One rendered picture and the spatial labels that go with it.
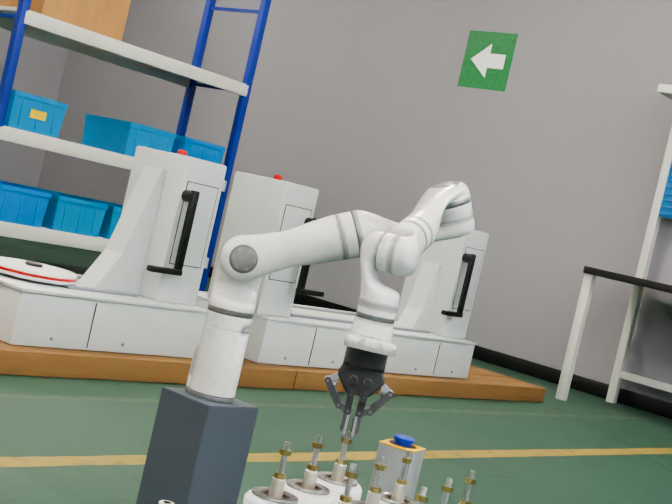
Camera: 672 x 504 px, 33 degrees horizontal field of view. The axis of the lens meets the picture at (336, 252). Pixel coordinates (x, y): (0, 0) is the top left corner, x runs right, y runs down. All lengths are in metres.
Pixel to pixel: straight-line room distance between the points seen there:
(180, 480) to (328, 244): 0.54
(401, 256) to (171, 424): 0.61
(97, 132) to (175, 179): 3.40
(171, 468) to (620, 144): 5.51
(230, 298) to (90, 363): 1.68
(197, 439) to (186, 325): 2.01
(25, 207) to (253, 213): 2.52
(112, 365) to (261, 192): 1.07
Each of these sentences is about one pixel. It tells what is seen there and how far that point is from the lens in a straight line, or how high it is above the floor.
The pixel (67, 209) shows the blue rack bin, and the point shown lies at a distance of 7.08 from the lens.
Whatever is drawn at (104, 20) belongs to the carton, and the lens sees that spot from 7.18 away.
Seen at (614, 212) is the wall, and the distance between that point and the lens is 7.39.
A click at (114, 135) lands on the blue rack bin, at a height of 0.90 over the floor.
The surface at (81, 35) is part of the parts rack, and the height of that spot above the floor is 1.41.
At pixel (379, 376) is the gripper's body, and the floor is 0.45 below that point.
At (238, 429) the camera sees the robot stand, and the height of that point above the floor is 0.25.
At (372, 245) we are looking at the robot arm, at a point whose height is 0.67.
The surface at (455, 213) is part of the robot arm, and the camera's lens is 2.26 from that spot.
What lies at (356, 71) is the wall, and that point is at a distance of 8.78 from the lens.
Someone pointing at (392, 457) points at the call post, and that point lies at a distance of 2.18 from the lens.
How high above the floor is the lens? 0.70
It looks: 2 degrees down
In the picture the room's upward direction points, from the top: 13 degrees clockwise
